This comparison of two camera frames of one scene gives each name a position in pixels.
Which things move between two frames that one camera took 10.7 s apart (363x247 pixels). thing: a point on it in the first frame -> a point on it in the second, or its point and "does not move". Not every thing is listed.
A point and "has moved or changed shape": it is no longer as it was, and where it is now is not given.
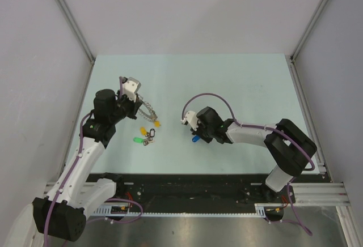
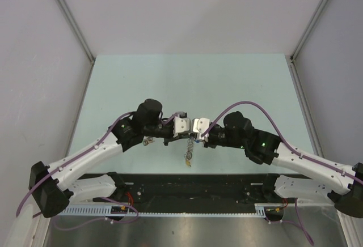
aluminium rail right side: [322, 166] does not move
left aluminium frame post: [71, 18] does not move
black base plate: [199, 192] does not move
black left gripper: [134, 106] -> [171, 136]
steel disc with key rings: [152, 118] has moved or changed shape
